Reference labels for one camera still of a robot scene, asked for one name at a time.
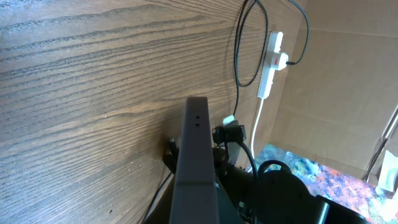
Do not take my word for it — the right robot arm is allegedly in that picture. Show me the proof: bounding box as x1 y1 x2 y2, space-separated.
212 124 367 224

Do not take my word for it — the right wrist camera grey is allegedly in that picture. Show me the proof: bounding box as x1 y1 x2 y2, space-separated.
223 114 239 126

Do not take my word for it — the white charger plug adapter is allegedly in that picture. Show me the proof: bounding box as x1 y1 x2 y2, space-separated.
271 52 289 71

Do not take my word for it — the black USB charging cable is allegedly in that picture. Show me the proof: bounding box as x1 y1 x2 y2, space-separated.
231 0 310 116

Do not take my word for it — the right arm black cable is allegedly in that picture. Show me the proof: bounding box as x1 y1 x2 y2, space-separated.
236 140 292 181

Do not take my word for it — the smartphone with blue screen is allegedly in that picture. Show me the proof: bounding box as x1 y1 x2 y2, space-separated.
169 96 219 224

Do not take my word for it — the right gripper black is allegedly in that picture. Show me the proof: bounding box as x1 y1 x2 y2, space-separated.
212 124 246 165

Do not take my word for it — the white power strip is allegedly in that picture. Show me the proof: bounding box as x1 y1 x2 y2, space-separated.
257 31 284 99

